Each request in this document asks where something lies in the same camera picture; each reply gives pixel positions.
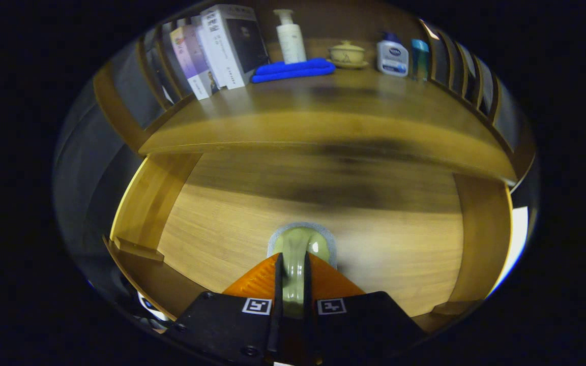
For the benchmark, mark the white and black book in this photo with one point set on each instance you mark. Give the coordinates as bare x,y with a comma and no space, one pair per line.
237,43

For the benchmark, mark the thin white book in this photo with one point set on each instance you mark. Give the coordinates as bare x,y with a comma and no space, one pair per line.
206,51

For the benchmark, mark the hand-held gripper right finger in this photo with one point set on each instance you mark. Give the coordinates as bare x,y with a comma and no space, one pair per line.
309,305

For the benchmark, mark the wooden cabinet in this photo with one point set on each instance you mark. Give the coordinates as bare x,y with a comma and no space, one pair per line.
115,109

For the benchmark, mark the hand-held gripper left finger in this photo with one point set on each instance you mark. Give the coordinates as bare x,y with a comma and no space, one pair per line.
275,305

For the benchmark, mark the green ornament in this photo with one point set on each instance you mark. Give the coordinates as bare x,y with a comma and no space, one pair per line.
297,249

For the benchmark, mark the white pump bottle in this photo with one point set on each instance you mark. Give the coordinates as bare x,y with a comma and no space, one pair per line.
291,40

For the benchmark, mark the purple book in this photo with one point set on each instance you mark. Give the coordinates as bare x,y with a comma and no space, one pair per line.
191,58

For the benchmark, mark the blue folded cloth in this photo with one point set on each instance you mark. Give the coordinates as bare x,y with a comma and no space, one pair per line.
293,70

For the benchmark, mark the wooden drawer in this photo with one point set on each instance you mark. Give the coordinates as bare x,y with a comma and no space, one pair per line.
374,254

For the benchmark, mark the white blue-capped lotion bottle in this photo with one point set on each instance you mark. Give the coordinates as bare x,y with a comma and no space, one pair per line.
392,56

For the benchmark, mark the teal spray bottle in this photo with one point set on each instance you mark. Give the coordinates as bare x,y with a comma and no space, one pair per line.
419,58

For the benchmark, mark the beige lidded teacup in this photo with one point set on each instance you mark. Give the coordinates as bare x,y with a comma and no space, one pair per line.
347,53

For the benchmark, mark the wooden countertop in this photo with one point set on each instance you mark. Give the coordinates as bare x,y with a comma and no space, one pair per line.
323,117

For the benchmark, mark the black backdrop cloth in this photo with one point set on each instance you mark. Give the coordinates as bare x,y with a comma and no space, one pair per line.
79,178

